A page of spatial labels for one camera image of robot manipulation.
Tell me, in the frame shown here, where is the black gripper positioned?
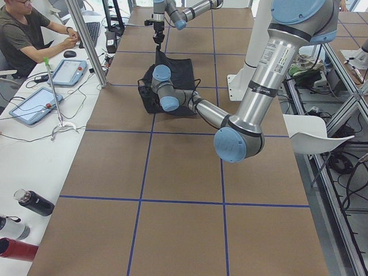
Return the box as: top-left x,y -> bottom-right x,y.
139,86 -> 160,106
153,21 -> 165,45

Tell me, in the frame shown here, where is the black graphic t-shirt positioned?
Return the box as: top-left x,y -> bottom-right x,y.
137,49 -> 196,117

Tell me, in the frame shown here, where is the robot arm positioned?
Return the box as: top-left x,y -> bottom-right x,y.
144,0 -> 223,47
139,1 -> 339,163

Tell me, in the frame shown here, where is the black keyboard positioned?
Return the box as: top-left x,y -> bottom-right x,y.
85,22 -> 101,47

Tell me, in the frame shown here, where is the far blue teach pendant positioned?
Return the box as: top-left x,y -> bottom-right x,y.
52,59 -> 87,87

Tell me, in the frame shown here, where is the blue teach pendant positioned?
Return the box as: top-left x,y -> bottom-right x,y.
52,59 -> 87,87
9,87 -> 56,126

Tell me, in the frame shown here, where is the metal reacher grabber tool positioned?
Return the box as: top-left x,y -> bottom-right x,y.
43,56 -> 80,141

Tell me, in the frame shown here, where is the black computer mouse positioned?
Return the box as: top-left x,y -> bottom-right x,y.
63,50 -> 76,58

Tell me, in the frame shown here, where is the brown table mat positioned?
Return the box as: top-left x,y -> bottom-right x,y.
29,7 -> 328,275

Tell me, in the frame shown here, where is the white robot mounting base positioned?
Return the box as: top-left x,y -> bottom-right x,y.
227,0 -> 272,101

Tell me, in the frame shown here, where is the near blue teach pendant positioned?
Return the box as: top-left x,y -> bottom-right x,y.
9,87 -> 56,126

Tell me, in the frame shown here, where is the seated person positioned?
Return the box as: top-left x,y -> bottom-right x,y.
1,1 -> 80,77

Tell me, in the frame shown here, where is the black water bottle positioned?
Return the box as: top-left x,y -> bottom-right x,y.
13,189 -> 55,217

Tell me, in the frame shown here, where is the white chair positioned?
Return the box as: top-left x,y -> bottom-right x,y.
283,114 -> 356,187

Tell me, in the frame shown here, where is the white water bottle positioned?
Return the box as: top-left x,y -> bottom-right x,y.
0,215 -> 30,240

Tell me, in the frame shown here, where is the red cylinder bottle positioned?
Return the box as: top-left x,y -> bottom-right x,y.
1,237 -> 39,262

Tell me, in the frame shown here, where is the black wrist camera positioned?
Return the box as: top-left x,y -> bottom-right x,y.
144,20 -> 154,26

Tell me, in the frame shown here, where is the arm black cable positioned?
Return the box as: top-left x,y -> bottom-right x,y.
137,78 -> 202,109

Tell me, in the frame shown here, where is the aluminium frame post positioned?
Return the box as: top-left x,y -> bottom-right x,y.
65,0 -> 107,88

